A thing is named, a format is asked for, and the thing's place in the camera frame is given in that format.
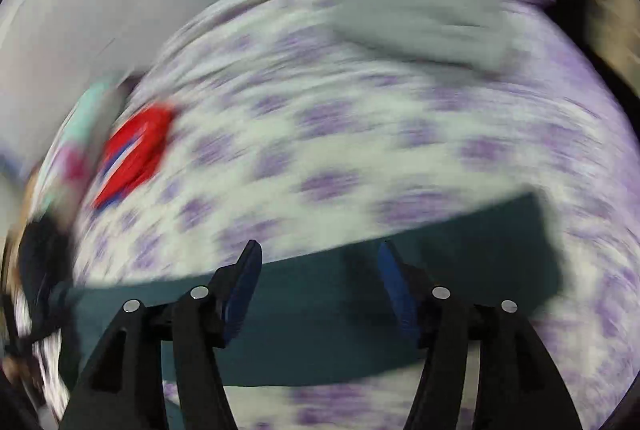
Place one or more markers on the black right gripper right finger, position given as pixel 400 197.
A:
pixel 518 384

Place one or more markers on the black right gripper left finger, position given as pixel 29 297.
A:
pixel 121 386

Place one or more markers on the dark teal sweatpants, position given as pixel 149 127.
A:
pixel 326 317

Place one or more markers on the navy blue folded pants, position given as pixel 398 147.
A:
pixel 44 266

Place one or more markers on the floral pink teal pillow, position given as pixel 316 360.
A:
pixel 71 160

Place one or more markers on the red white blue garment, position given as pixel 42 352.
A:
pixel 133 153

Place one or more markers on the purple floral bed sheet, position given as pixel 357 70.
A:
pixel 286 133

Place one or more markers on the grey folded garment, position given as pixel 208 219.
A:
pixel 475 34

